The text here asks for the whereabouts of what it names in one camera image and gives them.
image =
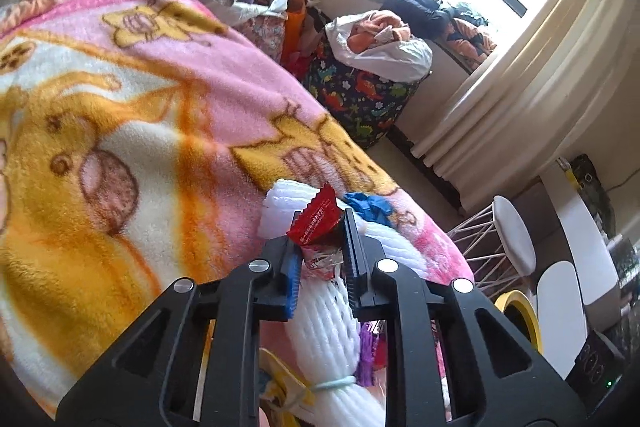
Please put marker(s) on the white table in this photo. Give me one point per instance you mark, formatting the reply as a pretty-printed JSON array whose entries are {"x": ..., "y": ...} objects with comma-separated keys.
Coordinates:
[{"x": 585, "y": 247}]

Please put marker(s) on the white foam net bundle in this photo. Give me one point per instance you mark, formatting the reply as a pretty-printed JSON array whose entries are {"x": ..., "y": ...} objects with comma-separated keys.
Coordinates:
[{"x": 320, "y": 342}]

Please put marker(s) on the blue wrapper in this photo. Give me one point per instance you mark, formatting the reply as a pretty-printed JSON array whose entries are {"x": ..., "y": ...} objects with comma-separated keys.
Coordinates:
[{"x": 372, "y": 204}]

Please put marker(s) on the yellow paper packaging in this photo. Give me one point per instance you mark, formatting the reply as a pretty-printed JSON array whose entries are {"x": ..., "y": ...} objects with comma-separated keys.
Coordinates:
[{"x": 285, "y": 377}]

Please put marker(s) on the orange bag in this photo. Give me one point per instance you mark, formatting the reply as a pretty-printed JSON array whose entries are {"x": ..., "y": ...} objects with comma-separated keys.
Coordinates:
[{"x": 295, "y": 22}]

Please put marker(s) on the dinosaur print fabric bag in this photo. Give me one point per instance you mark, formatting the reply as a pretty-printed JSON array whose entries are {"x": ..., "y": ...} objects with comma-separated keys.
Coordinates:
[{"x": 365, "y": 102}]

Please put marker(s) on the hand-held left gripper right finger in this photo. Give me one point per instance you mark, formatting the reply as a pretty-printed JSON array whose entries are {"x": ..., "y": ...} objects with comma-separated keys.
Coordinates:
[{"x": 352, "y": 259}]

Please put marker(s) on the white plastic bag of clothes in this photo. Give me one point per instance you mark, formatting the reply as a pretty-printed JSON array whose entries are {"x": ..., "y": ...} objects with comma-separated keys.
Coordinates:
[{"x": 400, "y": 57}]

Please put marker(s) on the purple foil wrapper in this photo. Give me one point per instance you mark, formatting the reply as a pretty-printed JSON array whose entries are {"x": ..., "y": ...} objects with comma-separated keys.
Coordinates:
[{"x": 370, "y": 347}]

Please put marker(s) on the pink printed blanket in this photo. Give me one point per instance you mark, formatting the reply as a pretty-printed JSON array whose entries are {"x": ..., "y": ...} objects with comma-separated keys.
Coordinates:
[{"x": 150, "y": 132}]

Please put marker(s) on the white chair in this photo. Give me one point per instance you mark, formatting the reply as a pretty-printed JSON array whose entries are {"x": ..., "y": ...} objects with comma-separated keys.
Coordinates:
[{"x": 560, "y": 307}]

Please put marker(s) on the yellow and black bin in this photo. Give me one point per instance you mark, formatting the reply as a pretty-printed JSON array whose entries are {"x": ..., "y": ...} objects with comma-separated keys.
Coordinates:
[{"x": 525, "y": 307}]

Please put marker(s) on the red candy wrapper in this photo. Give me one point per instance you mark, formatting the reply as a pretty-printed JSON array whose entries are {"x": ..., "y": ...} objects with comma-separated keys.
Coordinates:
[{"x": 315, "y": 217}]

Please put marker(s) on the white foam fruit net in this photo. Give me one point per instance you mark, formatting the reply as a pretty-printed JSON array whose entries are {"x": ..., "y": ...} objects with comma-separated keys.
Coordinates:
[{"x": 400, "y": 252}]

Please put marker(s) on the black electronic box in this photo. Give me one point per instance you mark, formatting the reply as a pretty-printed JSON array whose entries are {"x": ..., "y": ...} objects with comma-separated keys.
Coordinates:
[{"x": 595, "y": 367}]

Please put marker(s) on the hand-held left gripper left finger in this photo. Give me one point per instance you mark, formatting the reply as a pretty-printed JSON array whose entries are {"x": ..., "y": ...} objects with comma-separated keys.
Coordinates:
[{"x": 290, "y": 279}]

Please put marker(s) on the pink floral fabric bag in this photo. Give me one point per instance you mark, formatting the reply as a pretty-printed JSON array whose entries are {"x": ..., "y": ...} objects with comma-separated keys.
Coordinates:
[{"x": 265, "y": 37}]

